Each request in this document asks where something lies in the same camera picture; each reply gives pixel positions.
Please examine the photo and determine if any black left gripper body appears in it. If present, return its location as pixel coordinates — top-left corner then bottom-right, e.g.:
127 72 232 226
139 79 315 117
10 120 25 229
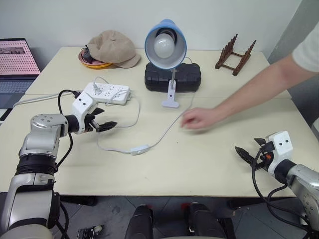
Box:
83 113 100 133

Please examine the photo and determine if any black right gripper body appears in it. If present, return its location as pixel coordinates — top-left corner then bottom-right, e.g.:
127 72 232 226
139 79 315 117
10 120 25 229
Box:
254 142 275 173

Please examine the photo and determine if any blue clip desk lamp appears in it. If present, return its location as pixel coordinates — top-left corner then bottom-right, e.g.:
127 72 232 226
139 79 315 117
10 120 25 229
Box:
144 19 188 109

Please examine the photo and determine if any person's bare hand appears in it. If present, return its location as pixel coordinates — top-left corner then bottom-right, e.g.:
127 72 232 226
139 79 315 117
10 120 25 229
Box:
180 107 220 130

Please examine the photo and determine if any white power strip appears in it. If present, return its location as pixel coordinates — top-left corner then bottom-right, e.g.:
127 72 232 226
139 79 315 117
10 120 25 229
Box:
83 82 132 106

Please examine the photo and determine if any small dark object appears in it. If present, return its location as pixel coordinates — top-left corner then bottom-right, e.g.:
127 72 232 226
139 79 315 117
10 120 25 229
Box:
82 44 94 63

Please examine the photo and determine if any beige cloth cap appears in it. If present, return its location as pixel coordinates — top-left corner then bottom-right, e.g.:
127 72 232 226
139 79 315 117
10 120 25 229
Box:
87 29 142 69

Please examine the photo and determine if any dark rounded shape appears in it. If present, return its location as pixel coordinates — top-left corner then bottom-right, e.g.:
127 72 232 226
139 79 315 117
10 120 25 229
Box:
124 204 155 239
186 202 226 239

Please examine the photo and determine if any white light bulb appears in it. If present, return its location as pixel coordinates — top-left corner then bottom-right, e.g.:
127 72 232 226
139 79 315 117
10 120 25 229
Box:
153 33 175 59

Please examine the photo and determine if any brown wooden rack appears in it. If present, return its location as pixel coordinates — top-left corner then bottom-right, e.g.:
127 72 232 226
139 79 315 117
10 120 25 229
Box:
214 32 258 76

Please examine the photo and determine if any black plastic box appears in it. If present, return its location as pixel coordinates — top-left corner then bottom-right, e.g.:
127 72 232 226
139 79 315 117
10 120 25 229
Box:
144 62 202 93

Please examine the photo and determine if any white shirt sleeve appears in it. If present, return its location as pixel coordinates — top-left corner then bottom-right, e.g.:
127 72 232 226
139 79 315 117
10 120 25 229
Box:
292 24 319 74

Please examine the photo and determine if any laptop with pink screen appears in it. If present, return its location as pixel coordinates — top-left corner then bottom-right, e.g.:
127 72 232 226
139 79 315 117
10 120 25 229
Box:
0 37 42 109

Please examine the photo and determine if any small black floor object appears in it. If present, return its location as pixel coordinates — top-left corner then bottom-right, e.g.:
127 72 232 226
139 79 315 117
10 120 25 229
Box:
76 225 103 239

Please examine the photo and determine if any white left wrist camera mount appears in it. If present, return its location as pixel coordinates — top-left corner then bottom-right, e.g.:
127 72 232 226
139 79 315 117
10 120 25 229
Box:
71 91 98 135

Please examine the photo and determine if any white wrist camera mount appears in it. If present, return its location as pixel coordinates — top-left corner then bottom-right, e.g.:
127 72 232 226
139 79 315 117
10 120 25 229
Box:
71 91 98 135
265 131 294 176

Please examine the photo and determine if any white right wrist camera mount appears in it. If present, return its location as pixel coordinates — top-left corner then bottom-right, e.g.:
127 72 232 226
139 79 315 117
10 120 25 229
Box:
265 131 294 176

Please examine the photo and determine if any white plug with thin wire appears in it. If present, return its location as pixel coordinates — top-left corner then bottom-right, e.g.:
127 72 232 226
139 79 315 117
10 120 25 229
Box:
92 76 112 96

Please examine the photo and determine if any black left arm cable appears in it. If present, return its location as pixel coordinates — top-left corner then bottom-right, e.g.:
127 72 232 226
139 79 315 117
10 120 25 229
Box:
55 89 84 168

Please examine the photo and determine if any white inline cord switch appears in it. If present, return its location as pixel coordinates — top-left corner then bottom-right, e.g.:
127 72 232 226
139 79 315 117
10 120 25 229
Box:
130 145 150 157

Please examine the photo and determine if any white power strip cable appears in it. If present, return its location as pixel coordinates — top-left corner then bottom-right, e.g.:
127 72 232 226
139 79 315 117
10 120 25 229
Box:
12 92 76 109

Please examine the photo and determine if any white lamp cord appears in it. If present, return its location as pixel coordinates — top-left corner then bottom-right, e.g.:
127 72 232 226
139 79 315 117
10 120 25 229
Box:
96 56 196 153

